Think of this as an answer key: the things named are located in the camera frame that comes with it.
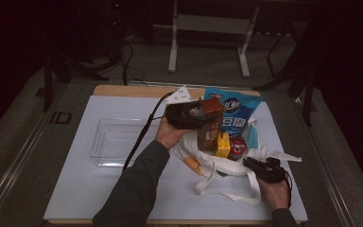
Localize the clear plastic tray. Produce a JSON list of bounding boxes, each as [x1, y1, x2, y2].
[[89, 117, 163, 168]]

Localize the red-lidded candy jar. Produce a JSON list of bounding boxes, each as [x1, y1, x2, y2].
[[227, 136, 248, 162]]

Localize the white canvas tote bag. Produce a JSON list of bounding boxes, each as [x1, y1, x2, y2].
[[172, 116, 269, 205]]

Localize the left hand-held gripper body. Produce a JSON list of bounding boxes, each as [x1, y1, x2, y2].
[[164, 85, 207, 131]]

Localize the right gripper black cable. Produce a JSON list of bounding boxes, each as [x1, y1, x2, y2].
[[283, 171, 295, 209]]

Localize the person's left hand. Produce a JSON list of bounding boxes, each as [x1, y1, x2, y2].
[[154, 116, 193, 150]]

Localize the white metal table frame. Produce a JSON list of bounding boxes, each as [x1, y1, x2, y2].
[[167, 0, 261, 79]]

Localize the yellow drink carton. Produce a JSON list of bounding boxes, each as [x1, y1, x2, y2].
[[214, 131, 232, 159]]

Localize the black floor cables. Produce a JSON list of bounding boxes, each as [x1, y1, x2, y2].
[[119, 39, 147, 87]]

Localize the black metal stand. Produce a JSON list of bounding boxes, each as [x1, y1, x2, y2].
[[251, 18, 317, 127], [42, 51, 110, 113]]

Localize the black equipment pole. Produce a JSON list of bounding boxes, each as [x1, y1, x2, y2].
[[106, 0, 130, 86]]

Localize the brown carton box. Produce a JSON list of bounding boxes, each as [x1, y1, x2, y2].
[[197, 97, 226, 151]]

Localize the blue snack bag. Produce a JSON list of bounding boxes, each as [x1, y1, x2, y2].
[[203, 88, 264, 140]]

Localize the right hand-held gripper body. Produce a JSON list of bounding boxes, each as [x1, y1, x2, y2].
[[251, 150, 303, 184]]

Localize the person's right hand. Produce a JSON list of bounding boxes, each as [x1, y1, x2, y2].
[[257, 176, 292, 212]]

